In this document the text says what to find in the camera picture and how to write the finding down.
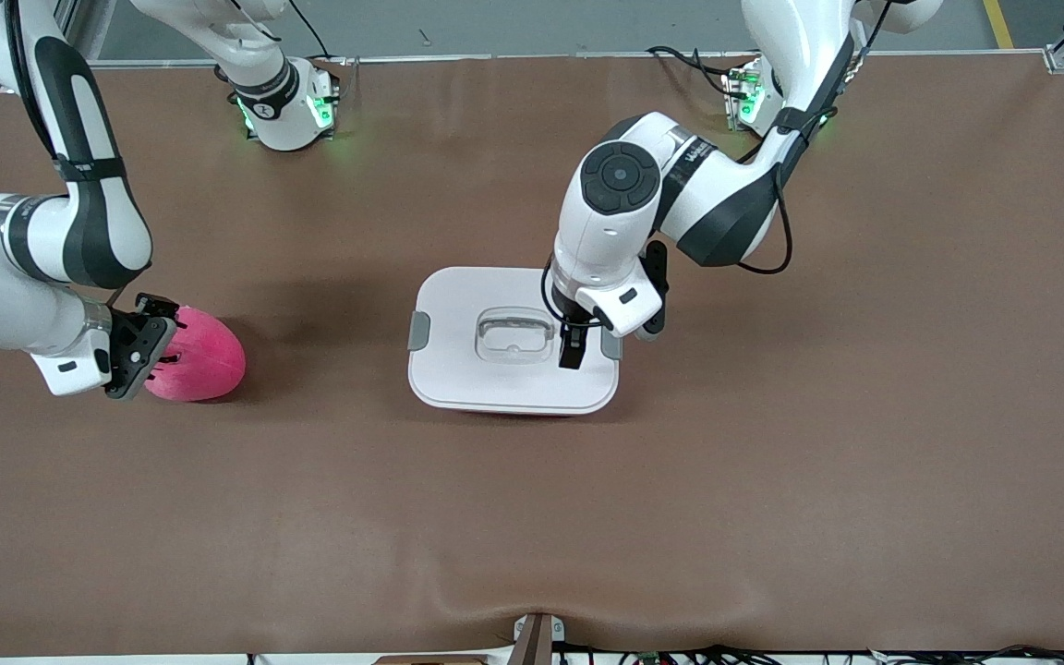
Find pink plush toy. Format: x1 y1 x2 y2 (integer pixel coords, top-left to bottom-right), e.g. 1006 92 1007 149
142 307 247 403

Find white box lid grey clips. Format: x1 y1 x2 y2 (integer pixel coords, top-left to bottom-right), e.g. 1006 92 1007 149
407 266 621 417

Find brown table mat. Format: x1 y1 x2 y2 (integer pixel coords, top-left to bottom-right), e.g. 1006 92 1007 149
0 54 1064 659

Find wooden table clamp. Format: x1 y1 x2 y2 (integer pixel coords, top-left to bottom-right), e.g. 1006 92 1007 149
509 611 567 665

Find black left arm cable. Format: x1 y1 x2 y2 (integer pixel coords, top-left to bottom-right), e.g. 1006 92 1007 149
541 0 898 330

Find silver table edge rail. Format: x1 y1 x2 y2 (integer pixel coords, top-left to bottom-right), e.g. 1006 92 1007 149
93 51 1050 67

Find black left base cable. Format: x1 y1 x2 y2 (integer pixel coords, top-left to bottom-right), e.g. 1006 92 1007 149
646 44 738 99

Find black base cable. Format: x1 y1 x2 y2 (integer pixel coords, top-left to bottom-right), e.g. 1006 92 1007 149
646 44 738 99
286 0 333 62

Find aluminium frame struts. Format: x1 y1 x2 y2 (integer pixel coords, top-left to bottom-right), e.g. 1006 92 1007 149
61 0 117 66

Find black right base cable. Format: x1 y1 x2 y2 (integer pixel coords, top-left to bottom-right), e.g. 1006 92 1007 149
286 0 333 62

